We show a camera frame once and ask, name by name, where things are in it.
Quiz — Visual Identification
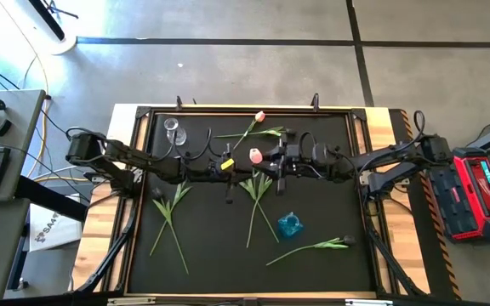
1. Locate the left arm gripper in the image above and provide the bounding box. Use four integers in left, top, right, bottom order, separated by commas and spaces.
208, 143, 253, 204

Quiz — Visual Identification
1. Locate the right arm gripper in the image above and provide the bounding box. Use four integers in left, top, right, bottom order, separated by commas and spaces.
254, 133, 314, 196

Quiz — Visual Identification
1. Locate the blue cut glass vase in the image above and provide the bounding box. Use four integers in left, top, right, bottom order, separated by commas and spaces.
276, 211, 305, 239

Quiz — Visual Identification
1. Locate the clear glass vase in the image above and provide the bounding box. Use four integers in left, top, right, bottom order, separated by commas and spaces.
162, 116, 189, 148

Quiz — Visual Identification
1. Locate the black table mat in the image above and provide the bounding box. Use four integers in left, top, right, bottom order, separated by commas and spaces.
126, 110, 377, 295

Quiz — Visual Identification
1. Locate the black desk beam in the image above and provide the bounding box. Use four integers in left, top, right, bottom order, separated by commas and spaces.
14, 176, 88, 222

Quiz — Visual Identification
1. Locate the black platform with hazard stripes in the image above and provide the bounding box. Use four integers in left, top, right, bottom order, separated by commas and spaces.
389, 108, 463, 301

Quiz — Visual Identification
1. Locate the red and black tool box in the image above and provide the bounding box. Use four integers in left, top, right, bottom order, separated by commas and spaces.
427, 146, 490, 244

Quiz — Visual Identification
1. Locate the white round stand base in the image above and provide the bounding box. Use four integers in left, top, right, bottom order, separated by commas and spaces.
48, 29, 78, 56

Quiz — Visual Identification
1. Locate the gray desk with keyboard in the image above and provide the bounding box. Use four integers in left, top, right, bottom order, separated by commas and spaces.
0, 88, 47, 204

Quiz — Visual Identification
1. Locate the black stand bar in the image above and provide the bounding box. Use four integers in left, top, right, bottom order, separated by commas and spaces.
27, 0, 66, 43

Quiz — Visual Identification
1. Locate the black aluminium table frame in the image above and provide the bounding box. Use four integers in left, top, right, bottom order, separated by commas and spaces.
100, 105, 382, 298

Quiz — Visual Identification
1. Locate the black diagonal frame strut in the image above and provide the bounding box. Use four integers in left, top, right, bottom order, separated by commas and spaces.
74, 203, 140, 295
366, 220, 425, 297

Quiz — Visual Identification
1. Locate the silver metal bracket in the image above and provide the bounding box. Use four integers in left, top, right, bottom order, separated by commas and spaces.
345, 299, 393, 306
107, 297, 157, 306

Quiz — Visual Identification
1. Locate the yellow floor cable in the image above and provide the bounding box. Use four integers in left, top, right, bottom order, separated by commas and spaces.
0, 0, 91, 184

